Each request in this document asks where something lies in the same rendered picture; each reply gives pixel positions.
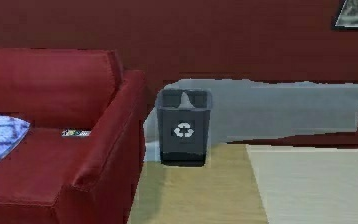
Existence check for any red sofa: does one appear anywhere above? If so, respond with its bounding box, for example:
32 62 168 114
0 47 147 224

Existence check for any black framed wall picture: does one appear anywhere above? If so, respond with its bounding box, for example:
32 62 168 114
331 0 358 30

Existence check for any black recycling bin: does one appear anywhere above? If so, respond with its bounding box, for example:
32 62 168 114
155 88 213 167

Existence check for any small white remote control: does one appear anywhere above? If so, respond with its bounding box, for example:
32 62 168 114
61 128 92 138

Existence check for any blue white patterned pillow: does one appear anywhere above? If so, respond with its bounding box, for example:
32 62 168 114
0 114 31 168

